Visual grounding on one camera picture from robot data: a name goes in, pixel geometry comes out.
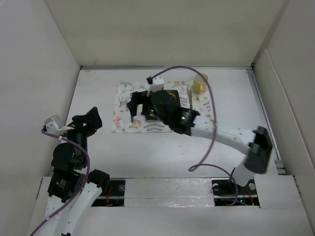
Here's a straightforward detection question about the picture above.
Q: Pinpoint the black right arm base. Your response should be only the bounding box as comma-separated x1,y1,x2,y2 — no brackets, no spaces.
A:
210,178,260,206

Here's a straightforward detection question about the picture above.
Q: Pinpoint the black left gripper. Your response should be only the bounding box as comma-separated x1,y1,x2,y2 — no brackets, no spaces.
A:
61,106,101,166

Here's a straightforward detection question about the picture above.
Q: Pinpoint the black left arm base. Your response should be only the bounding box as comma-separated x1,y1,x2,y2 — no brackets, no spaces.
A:
92,179,126,207

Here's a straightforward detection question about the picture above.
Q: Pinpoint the knife with patterned handle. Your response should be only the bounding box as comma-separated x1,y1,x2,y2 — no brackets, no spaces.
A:
188,89,193,109

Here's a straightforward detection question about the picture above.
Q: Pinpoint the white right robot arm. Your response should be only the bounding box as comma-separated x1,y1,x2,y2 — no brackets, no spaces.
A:
127,90,273,194

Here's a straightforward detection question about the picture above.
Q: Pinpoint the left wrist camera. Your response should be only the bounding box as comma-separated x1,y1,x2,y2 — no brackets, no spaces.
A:
43,115,63,134

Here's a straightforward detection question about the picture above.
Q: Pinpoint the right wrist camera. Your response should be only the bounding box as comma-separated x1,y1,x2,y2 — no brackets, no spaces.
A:
146,76,164,96

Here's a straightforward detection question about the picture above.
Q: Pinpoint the square black yellow plate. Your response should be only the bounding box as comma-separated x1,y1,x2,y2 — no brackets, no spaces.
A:
150,90,181,121

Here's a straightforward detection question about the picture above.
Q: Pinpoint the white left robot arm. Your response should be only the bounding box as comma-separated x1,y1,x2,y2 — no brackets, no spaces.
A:
31,107,110,236

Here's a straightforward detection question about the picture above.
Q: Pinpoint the yellow ceramic mug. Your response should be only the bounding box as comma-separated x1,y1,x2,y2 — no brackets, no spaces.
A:
192,73,208,94

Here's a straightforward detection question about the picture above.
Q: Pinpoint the floral patterned cloth placemat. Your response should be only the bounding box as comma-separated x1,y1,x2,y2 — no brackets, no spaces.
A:
112,81,213,133

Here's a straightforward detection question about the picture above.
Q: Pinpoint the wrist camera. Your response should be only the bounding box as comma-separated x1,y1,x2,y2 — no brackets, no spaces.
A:
146,76,164,96
43,115,63,134

